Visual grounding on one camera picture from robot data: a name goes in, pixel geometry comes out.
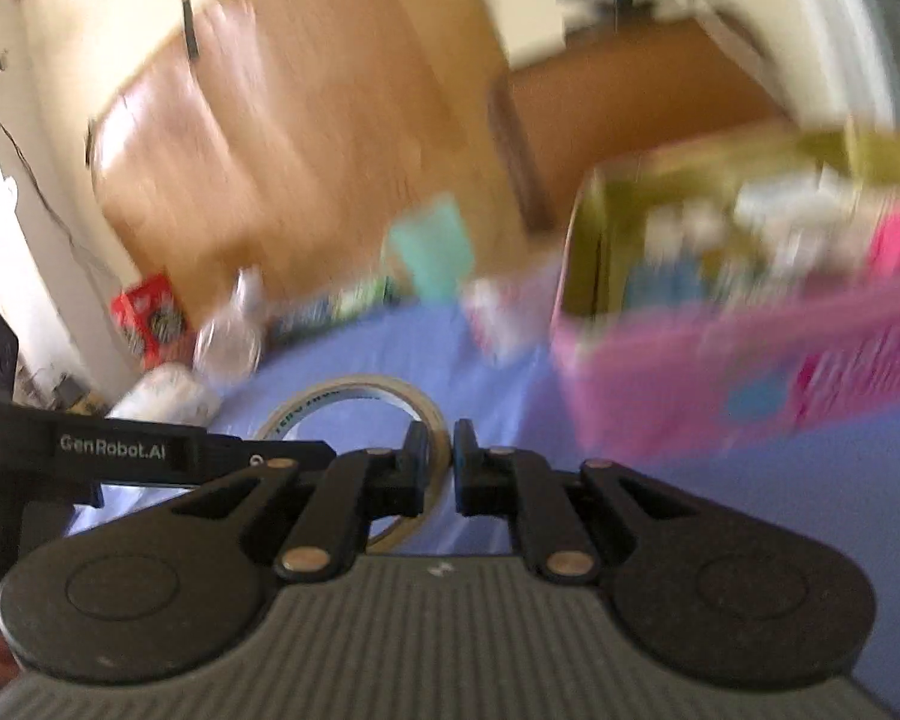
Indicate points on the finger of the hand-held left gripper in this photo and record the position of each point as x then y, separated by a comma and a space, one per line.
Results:
285, 457

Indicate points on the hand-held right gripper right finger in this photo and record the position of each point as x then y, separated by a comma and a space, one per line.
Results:
465, 465

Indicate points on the toothpaste box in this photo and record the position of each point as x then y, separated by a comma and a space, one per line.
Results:
330, 307

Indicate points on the white glass door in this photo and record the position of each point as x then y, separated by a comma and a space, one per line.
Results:
847, 22

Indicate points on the pack of cotton swabs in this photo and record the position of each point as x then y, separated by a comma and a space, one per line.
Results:
795, 221

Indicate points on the round item in plastic bag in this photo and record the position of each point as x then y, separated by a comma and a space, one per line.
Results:
229, 337

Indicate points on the round tin can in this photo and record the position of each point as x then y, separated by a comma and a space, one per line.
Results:
499, 315

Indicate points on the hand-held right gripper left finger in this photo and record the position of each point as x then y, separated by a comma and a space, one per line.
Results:
418, 465

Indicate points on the pink tin box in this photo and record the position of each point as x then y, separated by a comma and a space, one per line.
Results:
682, 375

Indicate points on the red printed box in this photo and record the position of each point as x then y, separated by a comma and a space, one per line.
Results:
150, 319

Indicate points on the clear tape roll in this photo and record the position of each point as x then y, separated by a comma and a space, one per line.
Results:
360, 390

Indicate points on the blue printed tablecloth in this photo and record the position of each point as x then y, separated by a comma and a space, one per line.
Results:
720, 510

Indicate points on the blue pouch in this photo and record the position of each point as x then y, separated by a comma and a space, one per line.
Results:
664, 285

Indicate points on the green plastic cup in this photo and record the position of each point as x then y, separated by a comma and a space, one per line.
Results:
435, 251

